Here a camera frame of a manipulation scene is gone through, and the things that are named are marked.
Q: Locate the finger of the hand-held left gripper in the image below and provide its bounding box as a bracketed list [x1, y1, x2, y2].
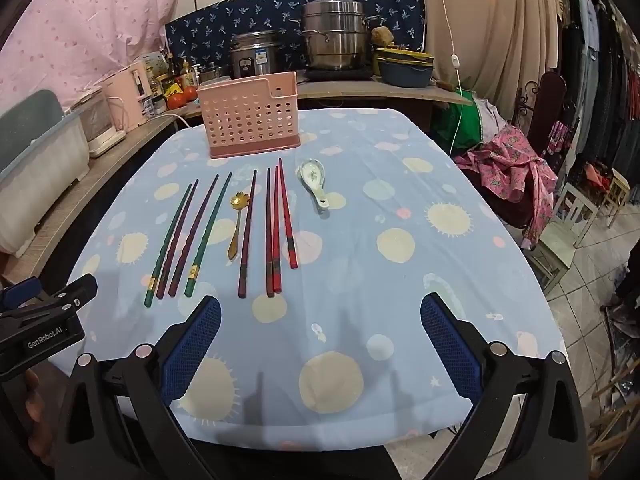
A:
[0, 277, 42, 312]
[0, 274, 99, 333]

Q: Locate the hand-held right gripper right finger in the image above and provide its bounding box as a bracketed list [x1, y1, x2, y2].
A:
[420, 292, 588, 480]

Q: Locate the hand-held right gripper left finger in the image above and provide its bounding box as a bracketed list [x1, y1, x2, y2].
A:
[54, 295, 223, 480]

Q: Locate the green chopstick gold band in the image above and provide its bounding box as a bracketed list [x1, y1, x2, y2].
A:
[144, 183, 194, 308]
[184, 172, 234, 297]

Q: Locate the dark purple chopstick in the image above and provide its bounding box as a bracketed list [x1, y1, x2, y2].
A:
[156, 179, 200, 301]
[168, 175, 220, 297]

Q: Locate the dark maroon chopstick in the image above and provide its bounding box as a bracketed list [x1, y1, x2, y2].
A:
[265, 167, 276, 298]
[238, 170, 258, 300]

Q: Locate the red chopstick dark band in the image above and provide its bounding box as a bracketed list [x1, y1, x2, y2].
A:
[273, 166, 283, 295]
[277, 158, 299, 269]

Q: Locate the pink perforated utensil basket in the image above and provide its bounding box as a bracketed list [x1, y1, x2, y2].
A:
[196, 72, 301, 160]

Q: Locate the person's left hand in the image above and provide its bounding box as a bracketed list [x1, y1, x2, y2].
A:
[20, 366, 57, 467]

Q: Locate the translucent storage box blue lid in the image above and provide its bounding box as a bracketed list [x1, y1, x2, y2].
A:
[0, 89, 91, 256]

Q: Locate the gold flower spoon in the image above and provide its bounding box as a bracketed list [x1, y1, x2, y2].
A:
[227, 191, 251, 261]

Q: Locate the white stool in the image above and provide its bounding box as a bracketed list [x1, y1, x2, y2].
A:
[530, 182, 601, 296]

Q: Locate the blue printed tablecloth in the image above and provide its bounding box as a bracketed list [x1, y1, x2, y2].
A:
[54, 107, 568, 448]

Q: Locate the wooden slat rack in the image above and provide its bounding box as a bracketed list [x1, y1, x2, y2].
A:
[585, 305, 640, 461]

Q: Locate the pink floral garment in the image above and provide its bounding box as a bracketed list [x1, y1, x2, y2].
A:
[455, 125, 558, 248]

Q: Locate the pink electric kettle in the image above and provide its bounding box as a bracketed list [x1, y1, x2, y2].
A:
[102, 60, 153, 133]

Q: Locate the white ceramic soup spoon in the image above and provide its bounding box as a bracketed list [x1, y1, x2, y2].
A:
[298, 158, 332, 215]

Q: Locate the green bag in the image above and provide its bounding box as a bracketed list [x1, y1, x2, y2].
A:
[432, 87, 481, 148]

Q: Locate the yellow stool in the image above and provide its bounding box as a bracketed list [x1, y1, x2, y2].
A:
[600, 167, 632, 228]

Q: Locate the white carton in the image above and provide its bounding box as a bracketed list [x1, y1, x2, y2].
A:
[137, 52, 168, 81]

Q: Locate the dark wooden chair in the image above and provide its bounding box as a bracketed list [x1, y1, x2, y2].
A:
[515, 71, 581, 161]

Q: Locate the pink printed curtain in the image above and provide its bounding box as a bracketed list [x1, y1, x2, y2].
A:
[0, 0, 201, 126]

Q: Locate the dark blue bowl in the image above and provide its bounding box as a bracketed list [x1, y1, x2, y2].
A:
[377, 59, 435, 87]

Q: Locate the black induction cooker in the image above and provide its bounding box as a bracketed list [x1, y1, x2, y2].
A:
[304, 66, 376, 82]

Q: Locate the yellow bowl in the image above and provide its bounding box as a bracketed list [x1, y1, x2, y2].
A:
[375, 47, 435, 63]

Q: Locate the steel rice cooker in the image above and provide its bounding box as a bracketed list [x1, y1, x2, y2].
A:
[230, 30, 283, 80]

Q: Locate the hanging clothes rack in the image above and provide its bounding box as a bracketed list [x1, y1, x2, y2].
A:
[550, 0, 640, 201]

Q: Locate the navy printed cloth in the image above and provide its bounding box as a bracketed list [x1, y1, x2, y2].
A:
[165, 0, 426, 68]

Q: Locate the beige curtain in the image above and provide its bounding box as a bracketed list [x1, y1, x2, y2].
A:
[420, 0, 561, 126]

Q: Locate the steel steamer pot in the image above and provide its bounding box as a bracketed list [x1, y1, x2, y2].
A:
[300, 0, 383, 72]

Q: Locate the white cable with switch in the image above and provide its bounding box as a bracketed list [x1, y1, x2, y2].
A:
[427, 0, 463, 158]

